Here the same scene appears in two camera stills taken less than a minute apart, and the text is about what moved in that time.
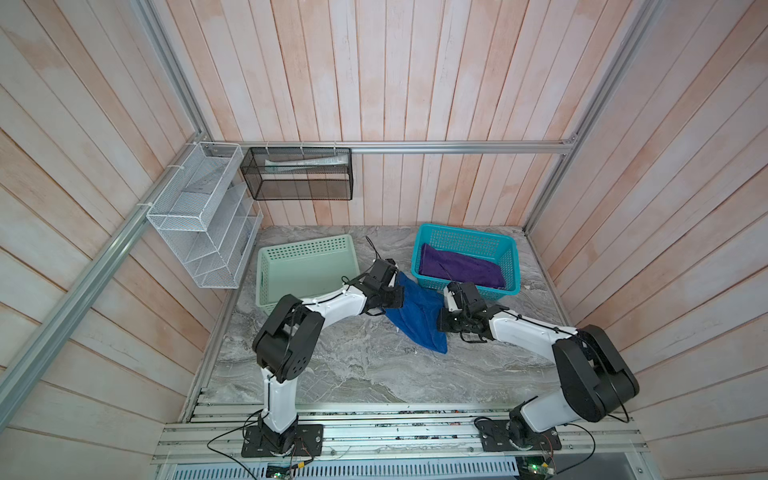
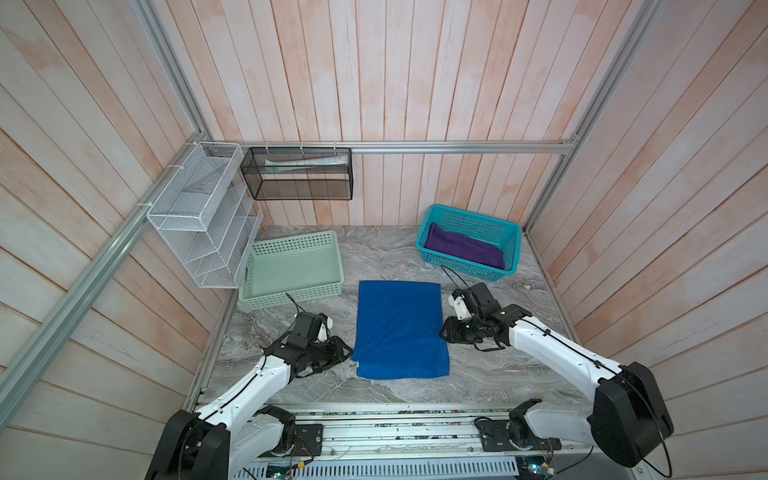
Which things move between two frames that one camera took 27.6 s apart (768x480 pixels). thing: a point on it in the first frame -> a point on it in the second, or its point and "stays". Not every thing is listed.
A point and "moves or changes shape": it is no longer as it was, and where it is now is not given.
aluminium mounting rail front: [402, 432] stays
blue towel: [417, 315] moves or changes shape
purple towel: [477, 269] -> [466, 246]
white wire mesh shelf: [206, 212] stays
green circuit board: [535, 469] stays
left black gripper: [397, 301] -> [337, 354]
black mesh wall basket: [299, 173] stays
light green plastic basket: [305, 269] moves or changes shape
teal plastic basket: [445, 255] moves or changes shape
